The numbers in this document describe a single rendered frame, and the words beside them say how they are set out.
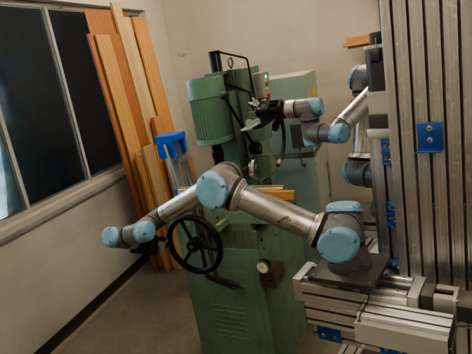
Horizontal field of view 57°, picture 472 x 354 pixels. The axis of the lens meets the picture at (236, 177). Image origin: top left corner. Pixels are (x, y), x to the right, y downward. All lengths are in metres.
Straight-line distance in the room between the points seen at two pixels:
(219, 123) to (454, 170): 1.04
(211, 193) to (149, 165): 2.09
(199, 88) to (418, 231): 1.10
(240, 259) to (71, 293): 1.45
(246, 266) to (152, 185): 1.55
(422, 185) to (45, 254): 2.26
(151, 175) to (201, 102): 1.51
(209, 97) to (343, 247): 1.00
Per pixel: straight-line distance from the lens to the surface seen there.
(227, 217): 2.01
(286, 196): 2.02
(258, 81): 2.25
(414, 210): 1.56
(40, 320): 3.01
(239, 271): 2.12
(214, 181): 1.34
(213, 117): 2.01
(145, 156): 3.39
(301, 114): 1.76
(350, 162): 1.99
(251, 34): 4.36
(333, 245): 1.31
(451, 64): 1.43
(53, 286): 3.05
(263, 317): 2.20
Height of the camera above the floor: 1.55
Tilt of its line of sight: 15 degrees down
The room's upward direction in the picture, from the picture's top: 10 degrees counter-clockwise
